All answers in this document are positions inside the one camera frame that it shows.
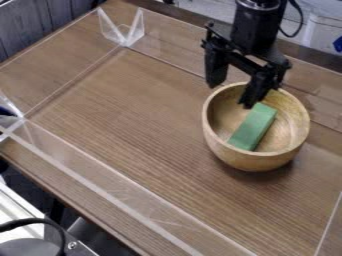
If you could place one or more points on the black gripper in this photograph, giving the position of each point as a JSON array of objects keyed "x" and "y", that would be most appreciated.
[{"x": 246, "y": 46}]

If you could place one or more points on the green rectangular block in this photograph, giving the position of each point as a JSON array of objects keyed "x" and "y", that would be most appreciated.
[{"x": 252, "y": 130}]

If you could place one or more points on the brown wooden bowl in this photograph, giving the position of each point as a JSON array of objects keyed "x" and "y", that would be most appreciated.
[{"x": 222, "y": 116}]

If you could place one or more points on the white container in background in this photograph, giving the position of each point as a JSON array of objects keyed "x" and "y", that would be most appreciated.
[{"x": 321, "y": 32}]

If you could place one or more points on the blue object at right edge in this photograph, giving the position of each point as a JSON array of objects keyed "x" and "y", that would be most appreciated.
[{"x": 337, "y": 44}]

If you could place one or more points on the clear acrylic front barrier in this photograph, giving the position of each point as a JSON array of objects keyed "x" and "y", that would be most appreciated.
[{"x": 150, "y": 224}]

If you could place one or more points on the clear acrylic corner bracket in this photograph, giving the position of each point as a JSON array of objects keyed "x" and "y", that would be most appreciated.
[{"x": 122, "y": 34}]

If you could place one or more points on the grey metal bracket with screw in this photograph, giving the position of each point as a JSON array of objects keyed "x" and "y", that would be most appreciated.
[{"x": 42, "y": 247}]

